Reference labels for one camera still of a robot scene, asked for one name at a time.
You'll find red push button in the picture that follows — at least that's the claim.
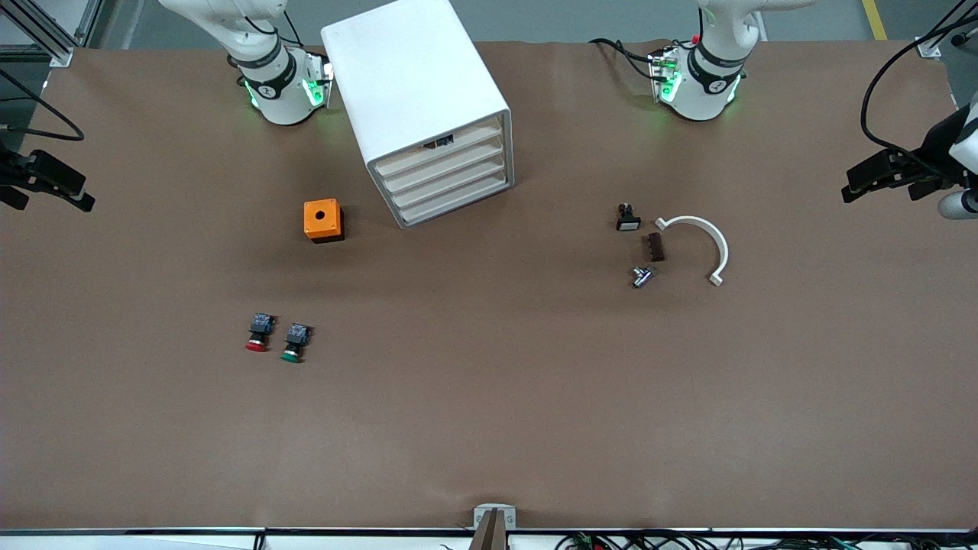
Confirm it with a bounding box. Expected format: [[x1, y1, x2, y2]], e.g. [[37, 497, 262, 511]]
[[245, 312, 276, 353]]

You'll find green push button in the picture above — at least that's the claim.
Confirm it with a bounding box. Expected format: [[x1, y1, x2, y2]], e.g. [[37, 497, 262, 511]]
[[280, 323, 311, 363]]

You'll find white curved plastic arc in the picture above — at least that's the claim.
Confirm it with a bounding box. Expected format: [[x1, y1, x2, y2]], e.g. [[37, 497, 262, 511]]
[[655, 215, 730, 287]]

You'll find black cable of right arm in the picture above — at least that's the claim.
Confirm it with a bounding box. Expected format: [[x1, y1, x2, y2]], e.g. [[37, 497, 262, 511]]
[[0, 70, 85, 142]]

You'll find aluminium frame profile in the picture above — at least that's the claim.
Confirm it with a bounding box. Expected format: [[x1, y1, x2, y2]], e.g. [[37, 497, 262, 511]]
[[0, 0, 77, 68], [917, 0, 971, 58]]

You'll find orange button enclosure box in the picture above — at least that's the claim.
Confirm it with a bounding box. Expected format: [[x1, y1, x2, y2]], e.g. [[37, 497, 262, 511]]
[[303, 199, 345, 244]]

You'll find black cable at arm base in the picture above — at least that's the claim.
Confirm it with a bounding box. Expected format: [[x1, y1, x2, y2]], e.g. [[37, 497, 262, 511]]
[[588, 37, 659, 81]]

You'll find black cable bundle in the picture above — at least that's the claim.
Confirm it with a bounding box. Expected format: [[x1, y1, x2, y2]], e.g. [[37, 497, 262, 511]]
[[554, 531, 978, 550]]

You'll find grey metal bracket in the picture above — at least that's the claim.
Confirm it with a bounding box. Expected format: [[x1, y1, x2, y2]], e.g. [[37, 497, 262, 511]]
[[473, 503, 517, 530]]

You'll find brown camera post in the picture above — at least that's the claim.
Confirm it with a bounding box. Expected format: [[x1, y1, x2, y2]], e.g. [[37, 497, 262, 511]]
[[468, 510, 508, 550]]

